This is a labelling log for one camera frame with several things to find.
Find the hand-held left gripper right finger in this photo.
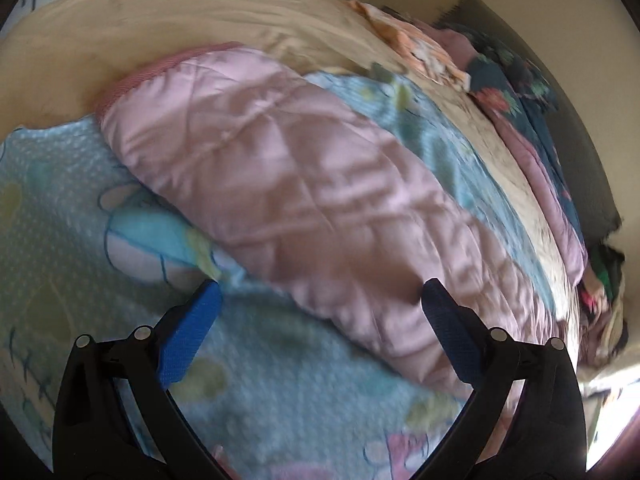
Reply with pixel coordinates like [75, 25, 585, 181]
[410, 278, 587, 480]

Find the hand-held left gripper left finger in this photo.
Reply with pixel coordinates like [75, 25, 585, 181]
[51, 279, 236, 480]

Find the pink quilted comforter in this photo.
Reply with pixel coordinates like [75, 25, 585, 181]
[92, 42, 568, 402]

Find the pile of mixed clothes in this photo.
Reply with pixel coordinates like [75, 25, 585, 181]
[574, 239, 632, 367]

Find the cream curtain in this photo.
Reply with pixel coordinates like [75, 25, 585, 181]
[582, 355, 632, 401]

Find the blue cartoon printed bedsheet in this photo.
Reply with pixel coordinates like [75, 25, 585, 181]
[0, 70, 563, 480]

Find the bright window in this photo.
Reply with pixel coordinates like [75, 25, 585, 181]
[584, 387, 633, 472]

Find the dark blue floral quilt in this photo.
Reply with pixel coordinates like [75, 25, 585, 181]
[382, 6, 590, 283]

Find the orange floral cloth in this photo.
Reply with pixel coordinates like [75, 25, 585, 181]
[349, 0, 473, 95]

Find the beige bed sheet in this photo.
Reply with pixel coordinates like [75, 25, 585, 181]
[0, 0, 568, 323]

